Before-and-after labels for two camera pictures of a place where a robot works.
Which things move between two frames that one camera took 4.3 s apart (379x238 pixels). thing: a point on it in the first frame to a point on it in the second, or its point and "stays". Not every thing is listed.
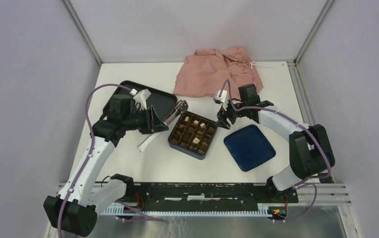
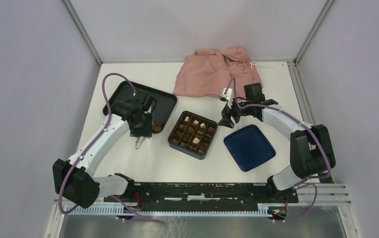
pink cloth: (204, 72) stays
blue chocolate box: (192, 135) stays
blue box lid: (248, 147) stays
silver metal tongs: (182, 106) to (139, 141)
